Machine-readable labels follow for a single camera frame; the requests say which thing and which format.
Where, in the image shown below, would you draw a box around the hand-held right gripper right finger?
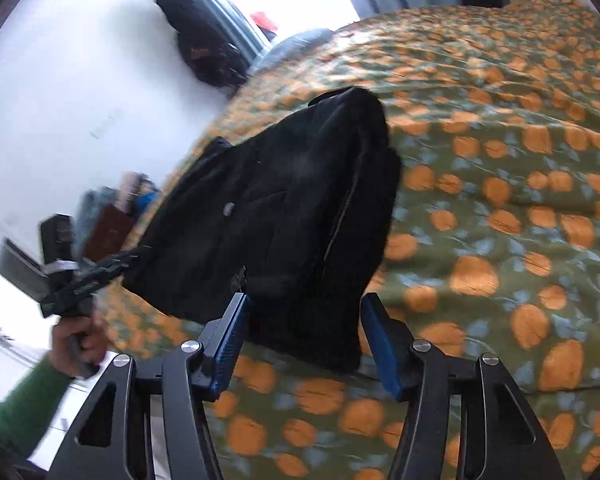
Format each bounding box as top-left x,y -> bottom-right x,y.
360,292 -> 566,480

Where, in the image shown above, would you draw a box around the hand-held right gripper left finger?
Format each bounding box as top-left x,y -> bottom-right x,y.
45,292 -> 251,480

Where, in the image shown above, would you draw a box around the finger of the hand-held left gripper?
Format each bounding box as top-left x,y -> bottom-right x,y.
67,245 -> 149,297

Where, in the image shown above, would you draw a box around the black pants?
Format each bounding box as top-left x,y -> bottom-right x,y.
122,86 -> 405,375

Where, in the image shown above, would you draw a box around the person's left forearm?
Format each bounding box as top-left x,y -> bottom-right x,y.
0,357 -> 76,468

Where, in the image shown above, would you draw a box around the person's left hand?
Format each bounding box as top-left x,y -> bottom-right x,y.
47,309 -> 109,377

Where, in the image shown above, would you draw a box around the blue cloth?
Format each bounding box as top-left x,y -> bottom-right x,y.
134,189 -> 162,217

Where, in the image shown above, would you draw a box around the green orange printed blanket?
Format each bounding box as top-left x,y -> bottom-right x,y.
97,0 -> 600,480

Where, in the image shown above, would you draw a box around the dark bag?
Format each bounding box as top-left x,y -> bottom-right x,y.
156,0 -> 250,97

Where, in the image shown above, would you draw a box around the grey pillow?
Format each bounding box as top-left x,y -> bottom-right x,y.
254,27 -> 336,72

